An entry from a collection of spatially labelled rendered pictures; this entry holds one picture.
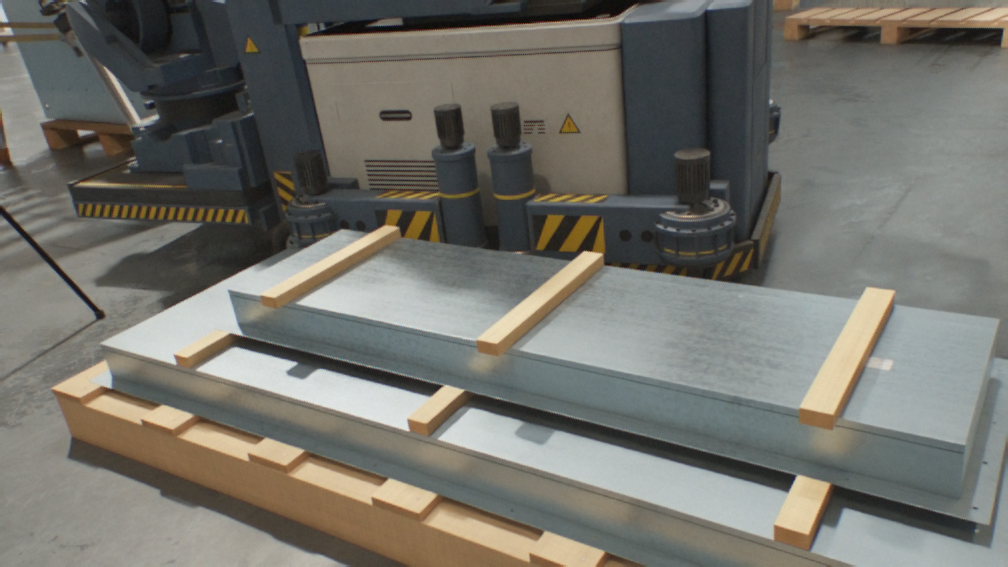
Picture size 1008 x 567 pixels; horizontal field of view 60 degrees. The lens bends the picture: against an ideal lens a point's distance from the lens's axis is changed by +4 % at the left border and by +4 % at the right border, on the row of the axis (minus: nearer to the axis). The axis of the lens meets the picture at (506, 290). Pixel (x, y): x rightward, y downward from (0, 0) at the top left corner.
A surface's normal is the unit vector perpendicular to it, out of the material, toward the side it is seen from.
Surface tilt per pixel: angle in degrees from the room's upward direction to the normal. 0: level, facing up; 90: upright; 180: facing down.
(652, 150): 90
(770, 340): 0
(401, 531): 90
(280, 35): 90
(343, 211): 90
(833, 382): 0
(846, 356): 0
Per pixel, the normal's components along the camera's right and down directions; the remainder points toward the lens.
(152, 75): 0.14, 0.40
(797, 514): -0.11, -0.90
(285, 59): -0.37, 0.43
